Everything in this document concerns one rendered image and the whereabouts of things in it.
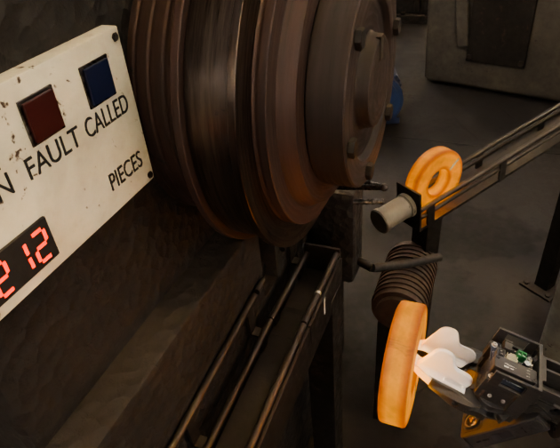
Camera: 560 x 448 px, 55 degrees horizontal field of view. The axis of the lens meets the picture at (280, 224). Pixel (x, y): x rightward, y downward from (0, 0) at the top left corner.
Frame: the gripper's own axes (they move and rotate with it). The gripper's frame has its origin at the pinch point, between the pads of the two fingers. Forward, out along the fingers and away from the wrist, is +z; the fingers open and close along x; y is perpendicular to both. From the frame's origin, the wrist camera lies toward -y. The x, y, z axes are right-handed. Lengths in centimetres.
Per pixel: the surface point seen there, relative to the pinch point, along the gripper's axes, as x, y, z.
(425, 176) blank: -60, -11, 4
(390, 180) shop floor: -175, -90, 11
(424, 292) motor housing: -48, -33, -7
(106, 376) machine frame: 17.1, -6.5, 32.3
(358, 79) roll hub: -14.2, 25.5, 18.2
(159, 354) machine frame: 12.1, -5.3, 28.1
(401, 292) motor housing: -44, -32, -1
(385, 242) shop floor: -127, -88, 3
